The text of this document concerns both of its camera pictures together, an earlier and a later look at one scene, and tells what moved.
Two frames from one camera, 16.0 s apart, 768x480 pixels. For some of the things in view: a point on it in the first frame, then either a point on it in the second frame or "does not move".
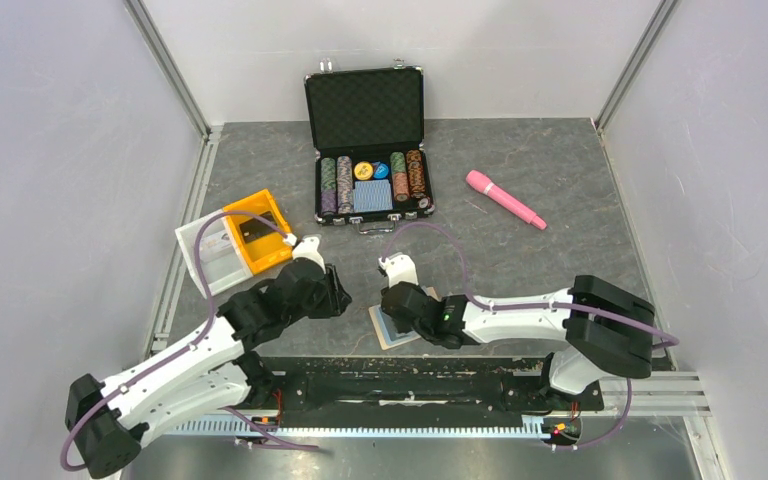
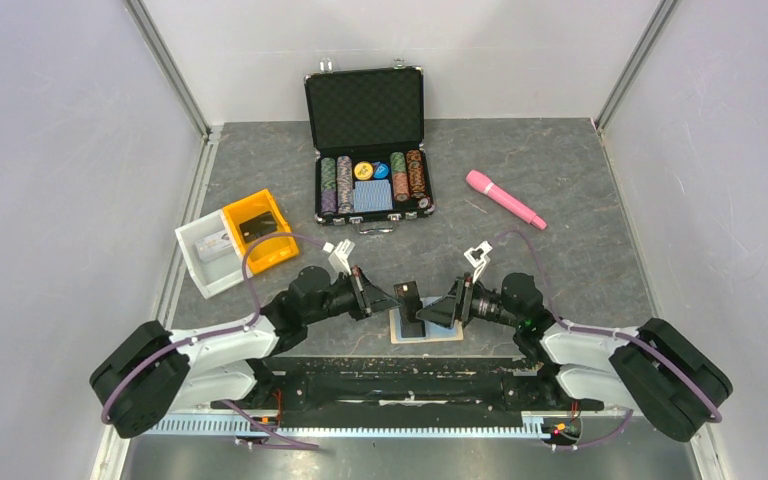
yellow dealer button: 363,170 does not move
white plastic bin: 221,259 does not move
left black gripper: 343,297 → 369,300
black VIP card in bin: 254,229 does not move
